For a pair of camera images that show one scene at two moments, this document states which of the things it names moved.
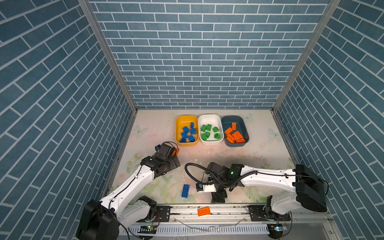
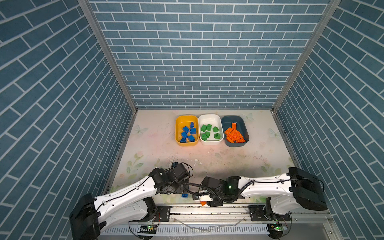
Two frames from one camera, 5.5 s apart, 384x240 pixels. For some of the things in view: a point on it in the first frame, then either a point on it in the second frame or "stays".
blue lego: x=186 y=129 stays
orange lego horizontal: x=241 y=140 stays
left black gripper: x=173 y=164 to x=181 y=190
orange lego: x=237 y=135 stays
